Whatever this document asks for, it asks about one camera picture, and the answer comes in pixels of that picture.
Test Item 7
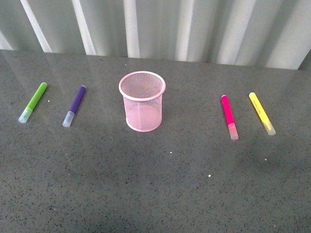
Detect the pink mesh pen cup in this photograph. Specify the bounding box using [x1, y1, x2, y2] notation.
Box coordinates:
[119, 71, 166, 132]

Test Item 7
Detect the yellow highlighter pen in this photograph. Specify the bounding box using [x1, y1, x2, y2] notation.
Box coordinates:
[249, 92, 276, 135]

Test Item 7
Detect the pink highlighter pen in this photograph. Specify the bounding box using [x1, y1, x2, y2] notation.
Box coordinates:
[221, 95, 239, 140]

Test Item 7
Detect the purple highlighter pen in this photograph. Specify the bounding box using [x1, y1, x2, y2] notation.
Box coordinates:
[62, 85, 86, 128]

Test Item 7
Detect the green highlighter pen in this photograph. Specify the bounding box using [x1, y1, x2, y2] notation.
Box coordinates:
[18, 83, 48, 123]

